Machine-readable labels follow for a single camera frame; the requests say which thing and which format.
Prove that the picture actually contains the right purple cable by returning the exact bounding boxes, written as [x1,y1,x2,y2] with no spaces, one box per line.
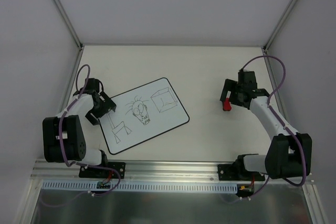
[220,55,308,204]

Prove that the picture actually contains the aluminium mounting rail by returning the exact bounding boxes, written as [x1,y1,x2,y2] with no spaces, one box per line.
[30,159,223,183]

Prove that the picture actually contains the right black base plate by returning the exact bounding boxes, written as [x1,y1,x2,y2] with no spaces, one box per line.
[217,162,265,182]

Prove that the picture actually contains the right aluminium frame post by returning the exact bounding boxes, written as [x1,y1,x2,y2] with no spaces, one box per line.
[263,0,299,52]

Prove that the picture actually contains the purple cable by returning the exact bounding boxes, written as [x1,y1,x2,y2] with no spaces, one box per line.
[220,55,308,204]
[39,63,126,208]

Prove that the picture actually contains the white whiteboard black rim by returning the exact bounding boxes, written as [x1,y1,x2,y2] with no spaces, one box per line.
[100,77,190,155]

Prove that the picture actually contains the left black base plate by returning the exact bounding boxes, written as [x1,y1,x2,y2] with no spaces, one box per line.
[79,162,126,179]

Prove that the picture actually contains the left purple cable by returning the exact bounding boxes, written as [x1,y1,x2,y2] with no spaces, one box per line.
[39,63,126,208]

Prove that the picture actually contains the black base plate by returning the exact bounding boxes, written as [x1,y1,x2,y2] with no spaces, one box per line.
[79,162,126,179]
[217,162,265,182]

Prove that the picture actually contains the white slotted cable duct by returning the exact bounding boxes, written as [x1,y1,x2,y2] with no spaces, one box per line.
[41,180,238,194]

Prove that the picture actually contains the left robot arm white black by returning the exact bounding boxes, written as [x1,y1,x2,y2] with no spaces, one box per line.
[42,78,117,177]

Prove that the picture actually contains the red whiteboard eraser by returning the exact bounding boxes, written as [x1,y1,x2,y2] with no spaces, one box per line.
[223,98,232,111]

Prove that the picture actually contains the aluminium frame post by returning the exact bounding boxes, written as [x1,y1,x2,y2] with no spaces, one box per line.
[52,0,83,50]
[263,0,299,52]

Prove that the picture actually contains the left aluminium frame post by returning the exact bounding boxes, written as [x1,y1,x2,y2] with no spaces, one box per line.
[52,0,83,50]

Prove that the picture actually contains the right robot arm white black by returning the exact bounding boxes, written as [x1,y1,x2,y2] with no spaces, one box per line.
[220,79,312,187]

